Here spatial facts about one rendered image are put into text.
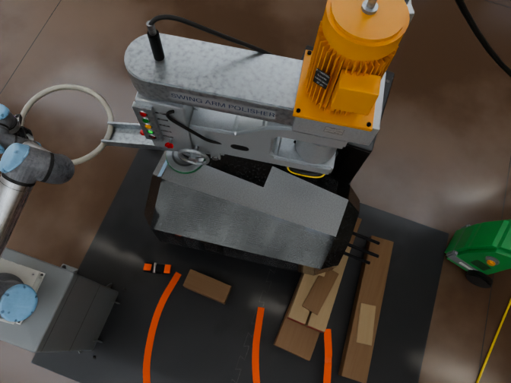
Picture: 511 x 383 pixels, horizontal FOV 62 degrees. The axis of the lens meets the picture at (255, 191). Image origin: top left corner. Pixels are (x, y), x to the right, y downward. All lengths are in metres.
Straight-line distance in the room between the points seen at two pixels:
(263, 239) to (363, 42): 1.41
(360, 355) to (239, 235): 1.15
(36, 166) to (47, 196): 1.76
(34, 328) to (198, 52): 1.50
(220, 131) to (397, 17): 0.88
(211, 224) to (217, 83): 1.03
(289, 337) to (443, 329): 1.09
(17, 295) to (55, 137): 1.87
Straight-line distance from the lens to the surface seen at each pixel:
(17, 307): 2.02
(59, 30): 4.21
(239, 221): 2.35
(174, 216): 2.46
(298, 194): 2.34
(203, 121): 1.86
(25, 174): 1.73
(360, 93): 1.31
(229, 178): 2.35
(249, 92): 1.57
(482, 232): 3.16
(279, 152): 1.96
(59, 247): 3.33
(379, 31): 1.26
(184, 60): 1.66
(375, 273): 3.06
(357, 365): 2.99
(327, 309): 2.83
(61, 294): 2.34
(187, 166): 2.36
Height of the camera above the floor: 3.01
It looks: 70 degrees down
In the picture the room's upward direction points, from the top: 7 degrees clockwise
